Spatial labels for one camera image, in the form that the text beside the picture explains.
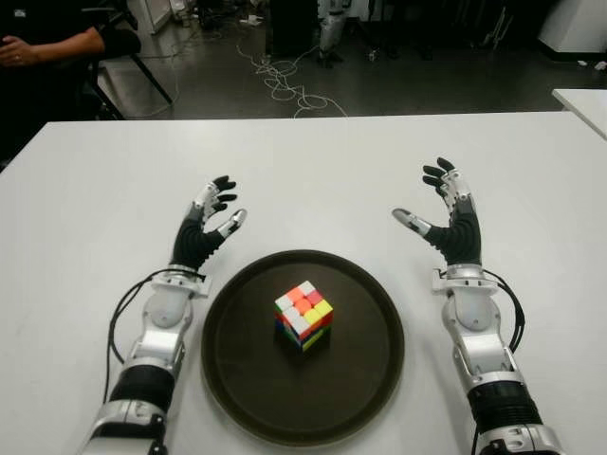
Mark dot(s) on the round dark brown tray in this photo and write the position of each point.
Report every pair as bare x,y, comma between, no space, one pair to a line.
355,360

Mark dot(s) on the right silver black robot arm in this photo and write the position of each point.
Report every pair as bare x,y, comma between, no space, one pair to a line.
488,360

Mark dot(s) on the bystander hand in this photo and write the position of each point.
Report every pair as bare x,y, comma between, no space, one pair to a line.
19,52

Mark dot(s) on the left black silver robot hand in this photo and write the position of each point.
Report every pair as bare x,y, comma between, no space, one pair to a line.
192,242

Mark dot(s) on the black monitor screen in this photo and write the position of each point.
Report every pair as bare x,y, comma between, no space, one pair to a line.
294,26

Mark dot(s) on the black chair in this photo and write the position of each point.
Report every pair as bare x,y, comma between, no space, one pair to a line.
156,85

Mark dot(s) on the white standing humanoid robot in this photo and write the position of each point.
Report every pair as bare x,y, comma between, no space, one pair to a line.
332,28

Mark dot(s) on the white machine housing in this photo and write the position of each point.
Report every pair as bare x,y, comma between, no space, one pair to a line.
578,23

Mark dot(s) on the bystander black shirt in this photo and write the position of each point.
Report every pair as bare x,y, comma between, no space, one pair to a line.
118,42

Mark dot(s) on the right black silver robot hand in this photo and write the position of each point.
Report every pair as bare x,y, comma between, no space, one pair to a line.
465,237

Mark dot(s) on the left silver black robot arm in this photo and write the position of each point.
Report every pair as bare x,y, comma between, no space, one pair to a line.
152,351

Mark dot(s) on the folded metal stand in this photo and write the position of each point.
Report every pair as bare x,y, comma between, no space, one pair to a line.
497,26

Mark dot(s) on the small white floor object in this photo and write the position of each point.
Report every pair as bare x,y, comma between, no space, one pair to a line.
598,66

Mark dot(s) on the multicoloured Rubik's cube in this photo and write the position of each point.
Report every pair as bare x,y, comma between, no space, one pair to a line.
303,313

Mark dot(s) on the bystander bare forearm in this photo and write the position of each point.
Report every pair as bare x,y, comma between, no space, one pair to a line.
66,47

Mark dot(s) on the white side table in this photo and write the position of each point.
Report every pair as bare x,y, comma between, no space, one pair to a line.
583,106

